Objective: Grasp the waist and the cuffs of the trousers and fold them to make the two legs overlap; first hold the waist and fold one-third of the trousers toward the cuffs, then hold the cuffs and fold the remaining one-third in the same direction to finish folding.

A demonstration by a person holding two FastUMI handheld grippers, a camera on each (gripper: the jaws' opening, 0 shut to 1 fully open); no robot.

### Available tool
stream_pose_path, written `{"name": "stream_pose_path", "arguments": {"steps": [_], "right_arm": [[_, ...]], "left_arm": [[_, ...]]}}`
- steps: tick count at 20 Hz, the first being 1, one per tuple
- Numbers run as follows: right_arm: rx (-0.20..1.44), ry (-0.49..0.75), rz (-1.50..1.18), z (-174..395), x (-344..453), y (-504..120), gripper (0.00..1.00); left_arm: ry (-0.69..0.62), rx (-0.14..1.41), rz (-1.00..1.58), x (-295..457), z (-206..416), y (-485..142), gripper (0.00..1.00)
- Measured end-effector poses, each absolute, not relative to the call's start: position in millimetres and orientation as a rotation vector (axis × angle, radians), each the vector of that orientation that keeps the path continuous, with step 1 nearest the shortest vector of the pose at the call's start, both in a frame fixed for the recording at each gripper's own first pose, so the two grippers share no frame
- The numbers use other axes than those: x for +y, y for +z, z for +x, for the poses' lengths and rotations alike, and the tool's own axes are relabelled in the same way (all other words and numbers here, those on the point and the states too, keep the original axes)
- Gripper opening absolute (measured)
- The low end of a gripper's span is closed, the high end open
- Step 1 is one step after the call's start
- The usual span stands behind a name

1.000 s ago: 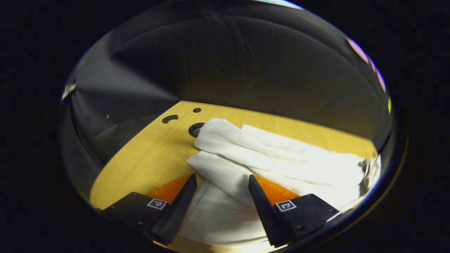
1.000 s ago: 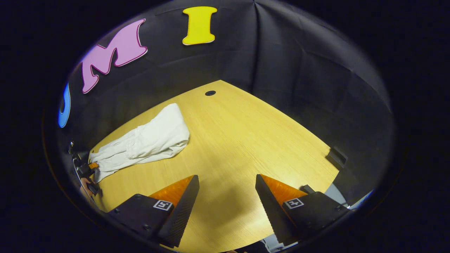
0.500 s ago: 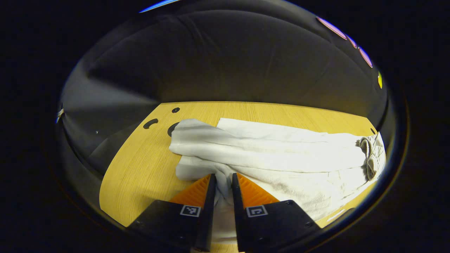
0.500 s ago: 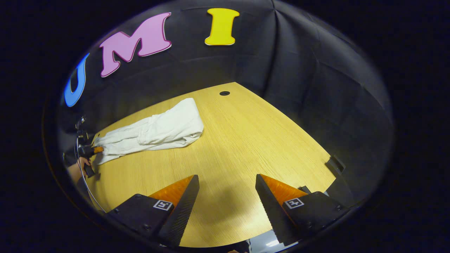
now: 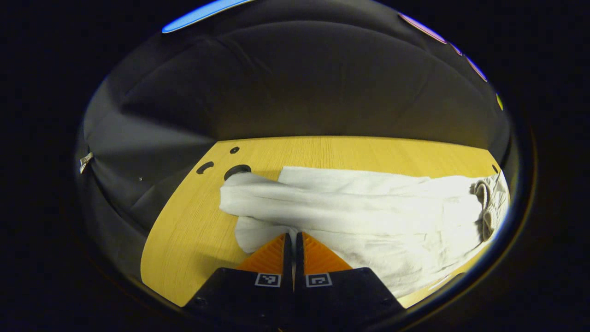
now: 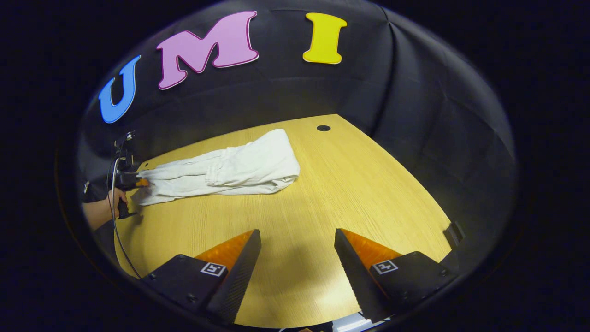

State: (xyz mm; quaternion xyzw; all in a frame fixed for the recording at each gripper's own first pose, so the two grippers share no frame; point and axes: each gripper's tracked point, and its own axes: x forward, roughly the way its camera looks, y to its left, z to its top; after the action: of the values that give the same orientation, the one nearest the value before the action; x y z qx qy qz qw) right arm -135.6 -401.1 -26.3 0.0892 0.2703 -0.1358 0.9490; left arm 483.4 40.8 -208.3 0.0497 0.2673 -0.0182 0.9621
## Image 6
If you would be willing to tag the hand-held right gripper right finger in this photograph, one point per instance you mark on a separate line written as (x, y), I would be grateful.
(352, 272)

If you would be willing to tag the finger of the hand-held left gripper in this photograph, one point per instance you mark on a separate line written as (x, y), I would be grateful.
(142, 182)

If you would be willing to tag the white jeans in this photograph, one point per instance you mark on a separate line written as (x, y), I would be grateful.
(258, 166)

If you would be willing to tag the black table edge bracket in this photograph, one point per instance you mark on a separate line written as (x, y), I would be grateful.
(454, 234)

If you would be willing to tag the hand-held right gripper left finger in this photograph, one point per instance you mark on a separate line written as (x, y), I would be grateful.
(239, 272)

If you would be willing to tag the black backdrop cloth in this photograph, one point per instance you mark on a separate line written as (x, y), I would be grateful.
(415, 115)

